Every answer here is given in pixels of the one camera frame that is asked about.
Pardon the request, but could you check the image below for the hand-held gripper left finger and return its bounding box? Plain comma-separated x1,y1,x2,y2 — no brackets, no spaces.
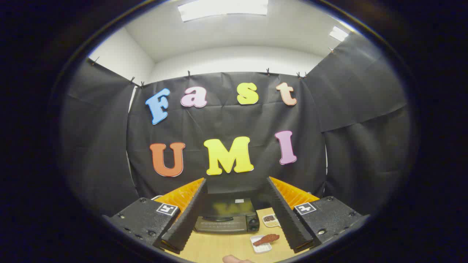
102,178,208,255

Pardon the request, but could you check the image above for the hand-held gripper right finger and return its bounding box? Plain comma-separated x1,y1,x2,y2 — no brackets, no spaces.
266,176,370,254

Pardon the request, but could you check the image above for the red raw meat steak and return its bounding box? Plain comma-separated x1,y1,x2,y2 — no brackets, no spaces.
253,234,280,246

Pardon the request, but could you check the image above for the black toaster oven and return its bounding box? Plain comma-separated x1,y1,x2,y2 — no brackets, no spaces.
194,197,261,234

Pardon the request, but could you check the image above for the white divided seasoning dish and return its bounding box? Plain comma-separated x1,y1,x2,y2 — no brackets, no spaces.
262,214,281,228

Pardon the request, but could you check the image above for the white rectangular plastic tray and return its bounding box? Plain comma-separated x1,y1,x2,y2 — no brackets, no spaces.
250,235,272,254

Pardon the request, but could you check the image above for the black backdrop cloth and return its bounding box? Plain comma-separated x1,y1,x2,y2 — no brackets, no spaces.
60,33,412,216

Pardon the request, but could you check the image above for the row of black clips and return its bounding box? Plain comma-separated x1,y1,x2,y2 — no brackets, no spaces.
90,47,335,89

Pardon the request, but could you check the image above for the small ceiling light panel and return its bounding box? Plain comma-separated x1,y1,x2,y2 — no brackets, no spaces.
329,26,350,41

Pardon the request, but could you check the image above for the large ceiling light panel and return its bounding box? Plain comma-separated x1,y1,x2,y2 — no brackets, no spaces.
178,0,269,22

